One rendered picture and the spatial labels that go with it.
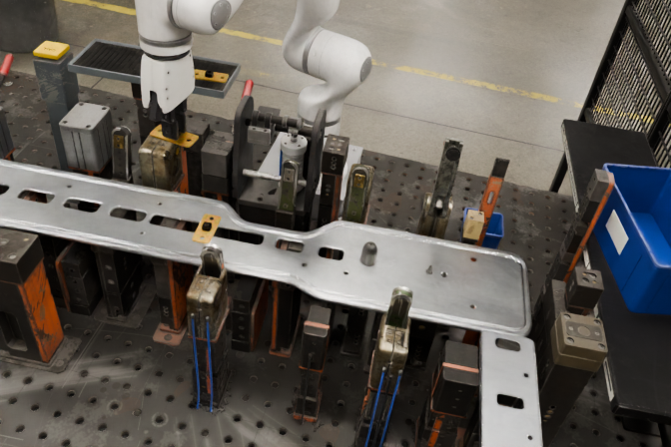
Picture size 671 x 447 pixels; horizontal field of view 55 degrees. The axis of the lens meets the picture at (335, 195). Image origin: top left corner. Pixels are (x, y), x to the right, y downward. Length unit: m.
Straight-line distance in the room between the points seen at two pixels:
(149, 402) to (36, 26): 3.01
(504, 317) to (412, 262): 0.21
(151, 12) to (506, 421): 0.86
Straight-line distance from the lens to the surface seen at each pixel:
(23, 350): 1.55
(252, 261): 1.29
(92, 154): 1.51
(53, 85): 1.70
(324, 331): 1.19
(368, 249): 1.27
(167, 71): 1.09
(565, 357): 1.23
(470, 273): 1.34
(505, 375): 1.20
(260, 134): 1.36
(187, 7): 1.00
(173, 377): 1.49
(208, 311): 1.18
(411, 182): 2.02
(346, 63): 1.56
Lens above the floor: 1.93
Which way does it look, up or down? 40 degrees down
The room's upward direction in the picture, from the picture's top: 7 degrees clockwise
